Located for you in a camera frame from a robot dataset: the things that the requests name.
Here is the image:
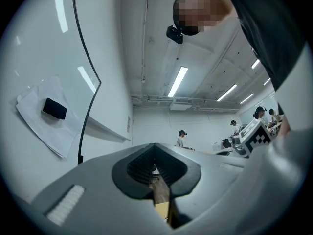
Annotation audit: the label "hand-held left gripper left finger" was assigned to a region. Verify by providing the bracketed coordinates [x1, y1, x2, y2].
[30, 142, 172, 235]

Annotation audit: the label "person's head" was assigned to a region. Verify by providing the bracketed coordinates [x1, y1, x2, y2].
[172, 0, 239, 36]

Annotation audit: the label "black head camera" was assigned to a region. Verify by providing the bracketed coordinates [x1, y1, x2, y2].
[166, 25, 184, 45]

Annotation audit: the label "black framed whiteboard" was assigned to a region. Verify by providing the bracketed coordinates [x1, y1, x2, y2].
[0, 0, 102, 166]

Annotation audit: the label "white ceiling pipe bundle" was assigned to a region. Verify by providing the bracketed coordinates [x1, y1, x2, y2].
[131, 94, 240, 112]

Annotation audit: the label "person's right forearm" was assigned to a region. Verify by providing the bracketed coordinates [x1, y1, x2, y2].
[280, 116, 291, 137]

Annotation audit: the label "grey machine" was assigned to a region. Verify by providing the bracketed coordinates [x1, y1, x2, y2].
[232, 136, 245, 154]

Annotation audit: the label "person's black shirt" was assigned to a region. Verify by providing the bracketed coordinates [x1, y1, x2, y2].
[220, 0, 306, 92]

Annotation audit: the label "black whiteboard eraser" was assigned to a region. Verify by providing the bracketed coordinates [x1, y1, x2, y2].
[42, 97, 67, 120]

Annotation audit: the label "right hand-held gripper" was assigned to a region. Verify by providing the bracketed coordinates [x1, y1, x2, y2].
[238, 118, 273, 156]

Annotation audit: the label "white paper sheets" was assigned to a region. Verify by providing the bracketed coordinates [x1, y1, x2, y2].
[16, 75, 85, 159]

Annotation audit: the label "white air conditioner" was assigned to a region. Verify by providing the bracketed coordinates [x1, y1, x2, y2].
[170, 97, 193, 111]

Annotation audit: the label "white wall ledge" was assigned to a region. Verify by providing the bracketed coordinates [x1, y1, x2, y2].
[85, 115, 132, 143]

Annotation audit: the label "grey desk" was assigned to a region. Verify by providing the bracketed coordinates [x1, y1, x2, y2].
[195, 150, 247, 158]

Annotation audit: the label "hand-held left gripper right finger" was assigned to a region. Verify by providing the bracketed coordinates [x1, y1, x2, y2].
[154, 142, 249, 230]

